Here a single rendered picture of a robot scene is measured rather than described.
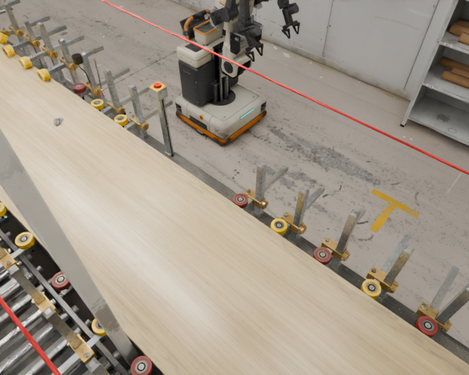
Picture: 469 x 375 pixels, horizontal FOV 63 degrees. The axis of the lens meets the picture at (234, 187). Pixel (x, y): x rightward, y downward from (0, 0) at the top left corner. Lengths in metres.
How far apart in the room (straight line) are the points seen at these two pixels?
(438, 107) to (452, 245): 1.54
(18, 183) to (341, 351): 1.28
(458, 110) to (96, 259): 3.57
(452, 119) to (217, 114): 2.22
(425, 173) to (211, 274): 2.45
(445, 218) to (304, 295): 1.95
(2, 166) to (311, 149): 3.05
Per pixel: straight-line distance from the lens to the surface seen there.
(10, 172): 0.85
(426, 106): 4.24
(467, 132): 4.10
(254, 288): 1.71
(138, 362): 1.64
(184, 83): 3.54
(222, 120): 3.41
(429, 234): 3.28
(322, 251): 1.84
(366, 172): 3.52
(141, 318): 1.70
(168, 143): 2.44
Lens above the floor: 2.44
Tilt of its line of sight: 49 degrees down
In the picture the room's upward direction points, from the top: straight up
